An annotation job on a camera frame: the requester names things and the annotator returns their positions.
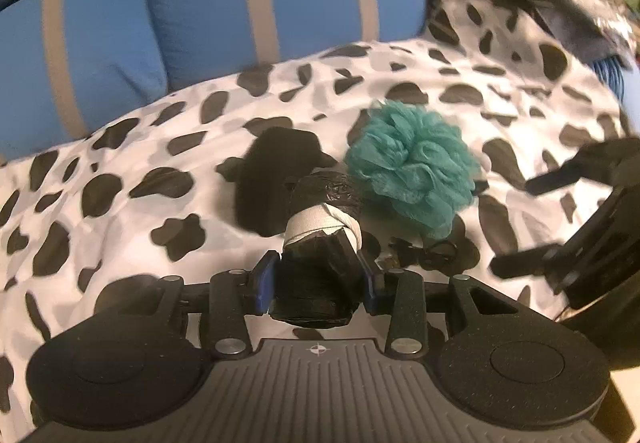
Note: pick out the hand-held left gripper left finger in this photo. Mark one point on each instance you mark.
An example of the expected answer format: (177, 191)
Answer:
(264, 283)

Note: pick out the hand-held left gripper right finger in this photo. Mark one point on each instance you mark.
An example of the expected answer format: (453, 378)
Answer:
(371, 293)

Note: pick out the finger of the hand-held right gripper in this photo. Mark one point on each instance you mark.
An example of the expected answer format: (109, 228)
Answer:
(520, 263)
(610, 160)

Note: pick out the black trash bag roll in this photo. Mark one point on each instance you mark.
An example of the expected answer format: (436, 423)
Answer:
(312, 273)

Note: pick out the teal bath loofah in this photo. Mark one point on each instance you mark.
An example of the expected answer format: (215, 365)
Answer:
(415, 168)

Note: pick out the blue ribbed plush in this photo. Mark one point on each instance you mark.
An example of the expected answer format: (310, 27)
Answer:
(610, 75)

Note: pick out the black cloth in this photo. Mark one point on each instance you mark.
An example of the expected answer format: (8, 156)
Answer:
(275, 183)

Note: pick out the cow print blanket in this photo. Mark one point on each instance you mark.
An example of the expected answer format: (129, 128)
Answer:
(150, 203)

